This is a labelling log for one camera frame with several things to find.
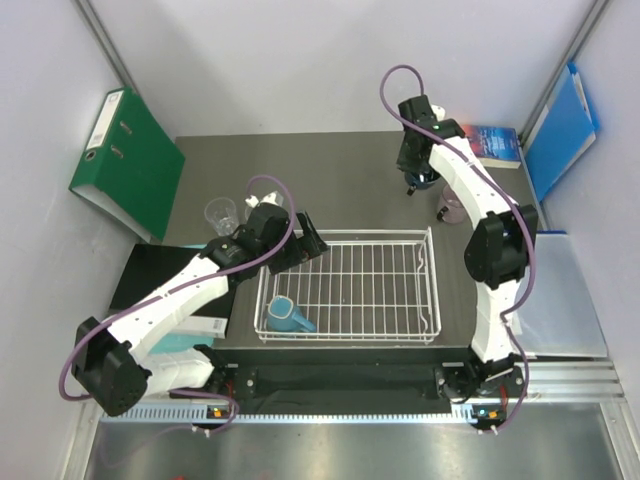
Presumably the black book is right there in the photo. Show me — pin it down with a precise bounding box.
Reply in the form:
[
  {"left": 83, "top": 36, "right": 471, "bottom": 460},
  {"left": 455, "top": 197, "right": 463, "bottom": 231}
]
[{"left": 109, "top": 244, "right": 236, "bottom": 344}]

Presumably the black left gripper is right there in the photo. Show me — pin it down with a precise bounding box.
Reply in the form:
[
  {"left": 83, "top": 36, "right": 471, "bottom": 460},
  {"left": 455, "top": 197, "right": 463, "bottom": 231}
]
[{"left": 260, "top": 210, "right": 328, "bottom": 275}]

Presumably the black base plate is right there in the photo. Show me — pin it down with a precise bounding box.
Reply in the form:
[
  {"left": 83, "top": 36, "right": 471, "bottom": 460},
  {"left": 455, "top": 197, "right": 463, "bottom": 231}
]
[{"left": 201, "top": 346, "right": 495, "bottom": 414}]

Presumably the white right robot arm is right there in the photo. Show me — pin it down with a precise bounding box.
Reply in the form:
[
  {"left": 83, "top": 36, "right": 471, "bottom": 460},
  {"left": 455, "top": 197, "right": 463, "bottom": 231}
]
[{"left": 397, "top": 95, "right": 538, "bottom": 397}]

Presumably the green ring binder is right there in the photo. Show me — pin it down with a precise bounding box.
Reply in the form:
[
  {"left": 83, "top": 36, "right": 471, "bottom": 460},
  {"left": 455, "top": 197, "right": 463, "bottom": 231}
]
[{"left": 69, "top": 87, "right": 185, "bottom": 242}]

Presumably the pink mug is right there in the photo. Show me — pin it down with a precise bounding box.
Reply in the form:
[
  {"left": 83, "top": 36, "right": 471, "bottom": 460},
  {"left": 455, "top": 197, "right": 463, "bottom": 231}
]
[{"left": 436, "top": 184, "right": 467, "bottom": 224}]

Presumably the dark blue mug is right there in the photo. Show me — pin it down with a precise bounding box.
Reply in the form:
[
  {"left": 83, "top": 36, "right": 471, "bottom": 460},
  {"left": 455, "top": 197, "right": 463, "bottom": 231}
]
[{"left": 404, "top": 171, "right": 440, "bottom": 196}]

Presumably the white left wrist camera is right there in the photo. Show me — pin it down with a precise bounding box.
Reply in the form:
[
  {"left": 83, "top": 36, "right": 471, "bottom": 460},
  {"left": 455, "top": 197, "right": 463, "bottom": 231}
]
[{"left": 245, "top": 191, "right": 284, "bottom": 208}]

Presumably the light blue mug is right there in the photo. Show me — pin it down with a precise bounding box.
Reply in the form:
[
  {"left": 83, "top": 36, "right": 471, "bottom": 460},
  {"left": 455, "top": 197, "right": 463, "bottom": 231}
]
[{"left": 267, "top": 295, "right": 317, "bottom": 333}]

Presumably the white cable duct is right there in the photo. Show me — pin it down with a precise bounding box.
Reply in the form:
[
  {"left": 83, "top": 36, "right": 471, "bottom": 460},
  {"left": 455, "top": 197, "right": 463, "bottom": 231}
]
[{"left": 103, "top": 403, "right": 477, "bottom": 424}]

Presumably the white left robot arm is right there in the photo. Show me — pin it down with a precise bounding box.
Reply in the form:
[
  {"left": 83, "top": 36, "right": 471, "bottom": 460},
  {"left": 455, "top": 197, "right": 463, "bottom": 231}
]
[{"left": 67, "top": 203, "right": 328, "bottom": 416}]

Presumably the clear faceted glass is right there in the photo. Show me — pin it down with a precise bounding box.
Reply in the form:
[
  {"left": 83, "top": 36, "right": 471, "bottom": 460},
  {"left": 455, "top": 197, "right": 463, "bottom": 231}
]
[
  {"left": 244, "top": 198, "right": 259, "bottom": 221},
  {"left": 204, "top": 197, "right": 239, "bottom": 236}
]

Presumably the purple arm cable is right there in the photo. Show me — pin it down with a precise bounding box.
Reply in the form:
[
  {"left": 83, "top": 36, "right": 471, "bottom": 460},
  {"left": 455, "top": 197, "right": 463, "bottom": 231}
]
[
  {"left": 58, "top": 174, "right": 296, "bottom": 402},
  {"left": 379, "top": 64, "right": 539, "bottom": 431}
]

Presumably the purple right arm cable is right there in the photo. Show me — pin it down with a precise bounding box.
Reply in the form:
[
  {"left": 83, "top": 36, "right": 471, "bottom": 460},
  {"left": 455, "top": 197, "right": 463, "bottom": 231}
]
[{"left": 379, "top": 64, "right": 539, "bottom": 431}]

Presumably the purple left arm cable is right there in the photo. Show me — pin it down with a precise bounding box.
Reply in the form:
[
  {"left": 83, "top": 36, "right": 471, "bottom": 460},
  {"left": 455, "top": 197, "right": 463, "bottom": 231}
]
[{"left": 58, "top": 174, "right": 296, "bottom": 402}]

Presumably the paperback book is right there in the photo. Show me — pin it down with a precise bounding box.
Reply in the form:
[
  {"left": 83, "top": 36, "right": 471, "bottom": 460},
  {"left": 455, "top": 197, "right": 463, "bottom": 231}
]
[{"left": 462, "top": 125, "right": 522, "bottom": 169}]

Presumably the blue folder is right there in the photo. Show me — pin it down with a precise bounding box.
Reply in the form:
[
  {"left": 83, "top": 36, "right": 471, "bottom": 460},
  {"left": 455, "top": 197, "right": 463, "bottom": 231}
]
[{"left": 525, "top": 62, "right": 600, "bottom": 201}]

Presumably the white wire dish rack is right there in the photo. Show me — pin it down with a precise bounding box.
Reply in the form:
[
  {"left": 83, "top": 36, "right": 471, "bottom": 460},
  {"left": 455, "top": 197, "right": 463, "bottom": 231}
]
[{"left": 254, "top": 229, "right": 442, "bottom": 345}]

